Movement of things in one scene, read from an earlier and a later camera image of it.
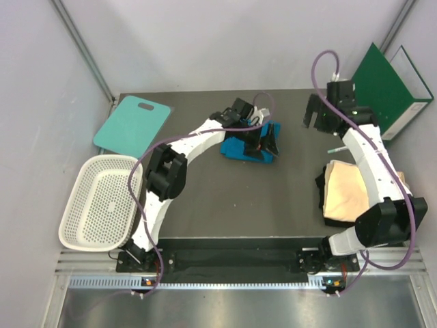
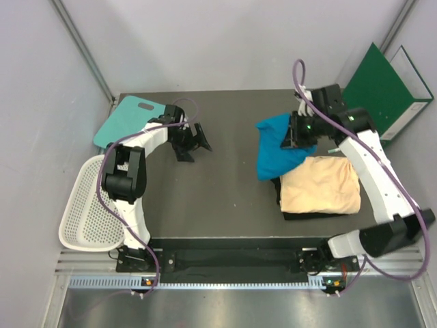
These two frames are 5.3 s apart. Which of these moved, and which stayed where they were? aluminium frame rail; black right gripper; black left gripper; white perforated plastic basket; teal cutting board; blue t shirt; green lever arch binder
Moved: black left gripper; blue t shirt; black right gripper
Stayed: aluminium frame rail; green lever arch binder; teal cutting board; white perforated plastic basket
